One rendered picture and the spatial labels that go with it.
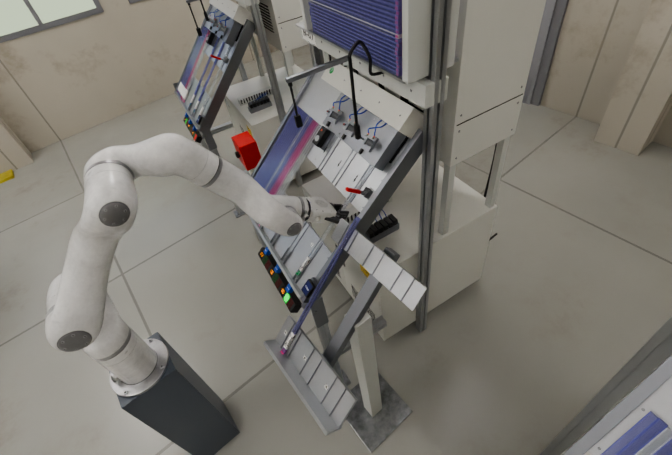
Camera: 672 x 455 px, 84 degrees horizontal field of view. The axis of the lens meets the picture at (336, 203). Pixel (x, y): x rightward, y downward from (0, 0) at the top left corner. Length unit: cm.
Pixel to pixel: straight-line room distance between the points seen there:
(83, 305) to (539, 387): 181
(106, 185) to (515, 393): 180
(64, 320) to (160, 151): 48
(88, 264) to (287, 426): 124
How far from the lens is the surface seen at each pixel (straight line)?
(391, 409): 194
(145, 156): 94
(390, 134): 118
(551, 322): 226
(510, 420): 200
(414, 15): 99
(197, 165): 95
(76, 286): 111
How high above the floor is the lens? 186
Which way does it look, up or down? 43 degrees down
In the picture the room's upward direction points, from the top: 10 degrees counter-clockwise
